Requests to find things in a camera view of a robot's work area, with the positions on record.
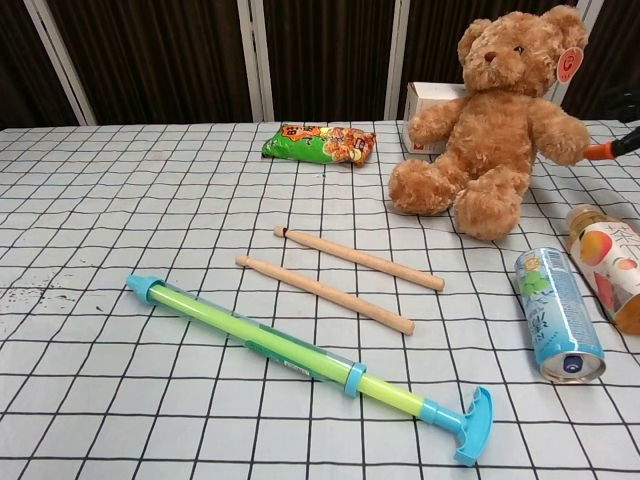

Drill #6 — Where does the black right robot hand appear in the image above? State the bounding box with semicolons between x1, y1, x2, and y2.
581;87;640;162

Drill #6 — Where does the brown plush teddy bear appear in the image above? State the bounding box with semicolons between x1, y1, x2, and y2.
388;4;592;242

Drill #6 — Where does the round red-white hang tag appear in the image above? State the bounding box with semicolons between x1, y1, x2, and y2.
556;43;585;85

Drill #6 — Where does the fruit tea plastic bottle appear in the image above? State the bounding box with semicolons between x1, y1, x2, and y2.
565;203;640;335

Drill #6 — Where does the light blue drink can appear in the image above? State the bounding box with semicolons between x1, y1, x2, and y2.
514;246;606;385

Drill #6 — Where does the white cardboard box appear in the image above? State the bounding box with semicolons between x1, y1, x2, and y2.
403;82;469;157

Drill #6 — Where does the wooden drumstick dark-ringed tip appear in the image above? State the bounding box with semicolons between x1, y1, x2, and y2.
273;225;446;292

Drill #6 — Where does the green snack bag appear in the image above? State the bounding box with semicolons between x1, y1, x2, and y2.
261;122;376;167

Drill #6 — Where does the plain wooden drumstick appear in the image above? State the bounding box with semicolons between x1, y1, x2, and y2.
235;254;416;335

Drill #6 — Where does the blue green water pump toy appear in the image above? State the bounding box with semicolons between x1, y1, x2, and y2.
126;273;494;463

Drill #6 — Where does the white black checkered tablecloth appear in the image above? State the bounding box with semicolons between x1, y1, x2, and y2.
0;118;640;480

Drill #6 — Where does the dark folding screen white frame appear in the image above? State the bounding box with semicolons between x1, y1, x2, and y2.
0;0;640;129

